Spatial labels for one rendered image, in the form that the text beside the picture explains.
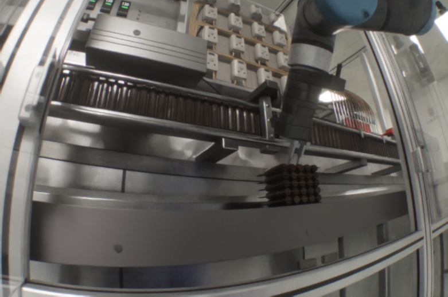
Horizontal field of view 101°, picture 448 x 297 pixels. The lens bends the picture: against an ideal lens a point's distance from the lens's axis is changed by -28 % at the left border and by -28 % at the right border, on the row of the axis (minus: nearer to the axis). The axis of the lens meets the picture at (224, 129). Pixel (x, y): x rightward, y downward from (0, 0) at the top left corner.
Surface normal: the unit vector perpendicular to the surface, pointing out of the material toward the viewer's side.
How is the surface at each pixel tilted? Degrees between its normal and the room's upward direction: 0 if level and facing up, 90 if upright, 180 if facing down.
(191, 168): 90
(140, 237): 90
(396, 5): 133
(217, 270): 90
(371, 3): 122
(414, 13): 149
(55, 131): 90
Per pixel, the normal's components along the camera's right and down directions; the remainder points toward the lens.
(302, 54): -0.57, 0.03
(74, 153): 0.45, -0.35
